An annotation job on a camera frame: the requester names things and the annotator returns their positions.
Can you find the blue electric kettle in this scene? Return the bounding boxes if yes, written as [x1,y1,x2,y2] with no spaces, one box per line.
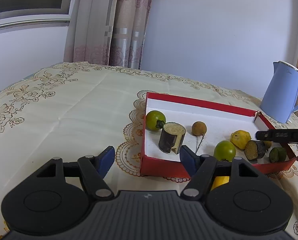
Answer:
[260,61,298,123]

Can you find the red shallow cardboard box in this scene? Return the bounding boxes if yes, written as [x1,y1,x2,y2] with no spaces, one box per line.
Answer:
[140,91,298,178]

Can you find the dark eggplant piece notched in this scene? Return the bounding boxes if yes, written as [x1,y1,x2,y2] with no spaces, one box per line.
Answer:
[158,122,186,154]

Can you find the small yellowish round fruit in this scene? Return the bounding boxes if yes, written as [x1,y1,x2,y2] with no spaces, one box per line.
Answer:
[263,141,272,150]

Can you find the green lime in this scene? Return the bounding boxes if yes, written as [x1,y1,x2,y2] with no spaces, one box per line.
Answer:
[213,140,236,162]
[146,110,166,131]

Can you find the yellow fruit piece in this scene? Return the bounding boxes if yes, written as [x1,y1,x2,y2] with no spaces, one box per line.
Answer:
[210,176,230,191]
[230,130,251,150]

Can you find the brown longan with stem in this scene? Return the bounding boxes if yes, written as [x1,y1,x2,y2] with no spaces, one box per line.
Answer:
[191,121,207,153]

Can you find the dark eggplant piece round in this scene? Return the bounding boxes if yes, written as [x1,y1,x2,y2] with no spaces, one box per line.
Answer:
[244,140,266,161]

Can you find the cream embroidered tablecloth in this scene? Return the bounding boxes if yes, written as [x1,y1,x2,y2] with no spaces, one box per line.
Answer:
[0,61,298,240]

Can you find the pink floral curtain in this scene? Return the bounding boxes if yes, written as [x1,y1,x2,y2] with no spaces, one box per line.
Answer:
[64,0,152,69]

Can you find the green cucumber piece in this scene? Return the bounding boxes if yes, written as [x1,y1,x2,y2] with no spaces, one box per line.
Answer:
[269,147,287,163]

